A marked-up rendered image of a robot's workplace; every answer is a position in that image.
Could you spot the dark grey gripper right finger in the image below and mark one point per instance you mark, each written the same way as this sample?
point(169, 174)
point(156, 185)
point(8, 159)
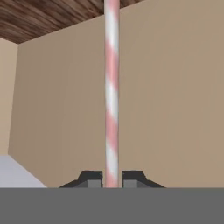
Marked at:
point(134, 178)

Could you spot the beige open drawer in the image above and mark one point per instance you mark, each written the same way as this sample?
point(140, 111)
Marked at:
point(163, 96)

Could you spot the pink and white striped straw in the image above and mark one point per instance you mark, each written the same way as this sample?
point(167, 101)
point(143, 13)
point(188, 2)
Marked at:
point(112, 93)

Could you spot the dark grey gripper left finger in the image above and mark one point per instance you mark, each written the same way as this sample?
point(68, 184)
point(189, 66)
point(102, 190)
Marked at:
point(87, 178)

